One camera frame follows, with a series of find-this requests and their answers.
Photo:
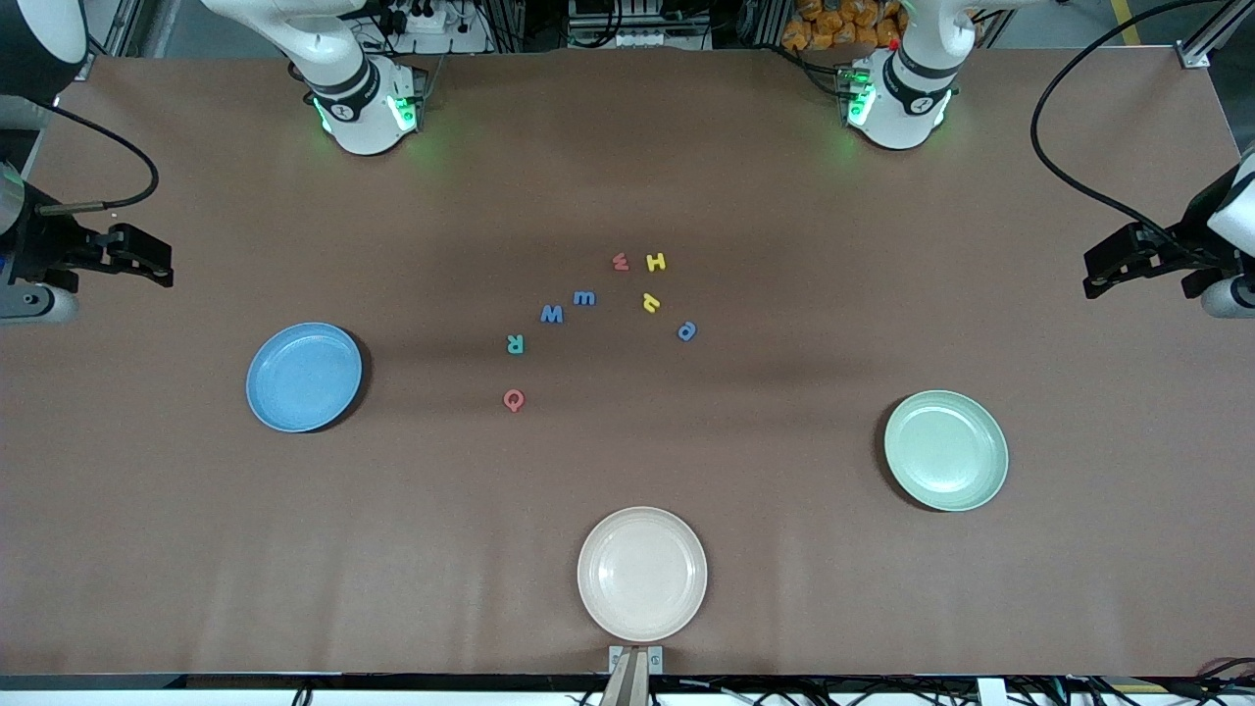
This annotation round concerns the green plate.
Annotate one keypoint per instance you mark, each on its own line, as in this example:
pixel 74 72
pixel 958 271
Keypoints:
pixel 946 451

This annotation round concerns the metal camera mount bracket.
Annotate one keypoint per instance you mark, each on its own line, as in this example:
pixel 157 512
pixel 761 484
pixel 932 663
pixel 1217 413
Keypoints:
pixel 635 677

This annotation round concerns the orange bag pile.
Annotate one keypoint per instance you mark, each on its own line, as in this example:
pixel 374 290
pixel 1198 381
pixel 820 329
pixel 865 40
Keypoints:
pixel 833 25

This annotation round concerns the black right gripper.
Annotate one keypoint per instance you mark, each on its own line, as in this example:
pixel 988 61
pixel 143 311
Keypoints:
pixel 51 249

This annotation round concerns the aluminium frame profile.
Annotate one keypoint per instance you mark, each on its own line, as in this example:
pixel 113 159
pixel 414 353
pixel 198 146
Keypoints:
pixel 1211 34

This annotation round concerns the small white box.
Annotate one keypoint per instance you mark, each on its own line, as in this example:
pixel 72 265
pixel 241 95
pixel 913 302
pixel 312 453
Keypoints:
pixel 991 692

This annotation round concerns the blue uppercase letter W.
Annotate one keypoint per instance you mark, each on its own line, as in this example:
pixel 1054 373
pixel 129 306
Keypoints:
pixel 552 315

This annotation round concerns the blue plate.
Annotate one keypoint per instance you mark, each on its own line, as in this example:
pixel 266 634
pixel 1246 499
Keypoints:
pixel 299 378

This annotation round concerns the beige plate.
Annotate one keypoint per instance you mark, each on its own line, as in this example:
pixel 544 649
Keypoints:
pixel 642 574

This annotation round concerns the yellow uppercase letter H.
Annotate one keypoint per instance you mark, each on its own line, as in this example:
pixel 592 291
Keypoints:
pixel 656 262

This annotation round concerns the white power strip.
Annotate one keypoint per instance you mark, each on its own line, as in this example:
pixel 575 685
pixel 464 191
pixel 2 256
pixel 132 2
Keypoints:
pixel 466 41

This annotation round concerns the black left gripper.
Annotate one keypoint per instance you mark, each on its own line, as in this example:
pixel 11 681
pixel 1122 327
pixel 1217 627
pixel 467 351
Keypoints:
pixel 1187 244

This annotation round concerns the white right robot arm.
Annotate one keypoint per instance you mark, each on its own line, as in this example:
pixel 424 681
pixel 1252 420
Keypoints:
pixel 363 108

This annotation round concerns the red uppercase letter Q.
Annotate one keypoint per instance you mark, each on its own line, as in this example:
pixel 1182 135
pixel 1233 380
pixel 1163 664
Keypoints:
pixel 514 400

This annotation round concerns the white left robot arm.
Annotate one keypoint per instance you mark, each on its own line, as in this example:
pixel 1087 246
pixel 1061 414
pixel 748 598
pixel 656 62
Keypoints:
pixel 897 108

